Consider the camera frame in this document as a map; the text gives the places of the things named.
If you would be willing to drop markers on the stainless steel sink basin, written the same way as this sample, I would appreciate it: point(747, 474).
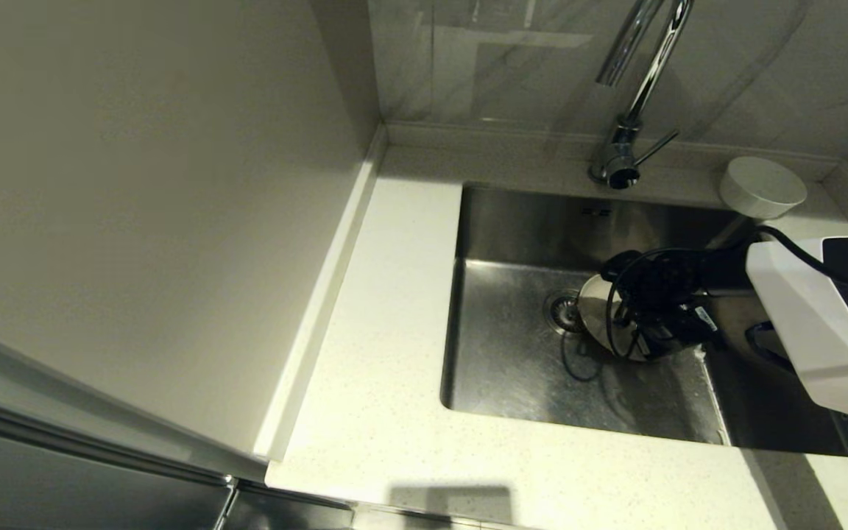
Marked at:
point(512, 383)

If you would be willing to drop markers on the round metal drain strainer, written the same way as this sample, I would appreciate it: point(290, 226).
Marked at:
point(561, 311)

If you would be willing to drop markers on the beige tall cabinet side panel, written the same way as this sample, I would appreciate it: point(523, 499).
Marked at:
point(137, 221)

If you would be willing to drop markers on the white bowl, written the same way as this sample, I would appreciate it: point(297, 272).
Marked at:
point(762, 188)

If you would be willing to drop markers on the grey under-counter cabinet front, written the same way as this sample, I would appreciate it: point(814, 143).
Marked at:
point(284, 511)

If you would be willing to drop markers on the grey tall cabinet door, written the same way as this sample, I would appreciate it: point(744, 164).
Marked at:
point(63, 493)

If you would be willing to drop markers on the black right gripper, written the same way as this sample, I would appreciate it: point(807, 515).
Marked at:
point(663, 298)

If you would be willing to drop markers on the beige round plate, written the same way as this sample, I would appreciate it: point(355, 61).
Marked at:
point(595, 309)

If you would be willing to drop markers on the chrome kitchen faucet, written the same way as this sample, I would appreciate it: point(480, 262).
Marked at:
point(619, 158)

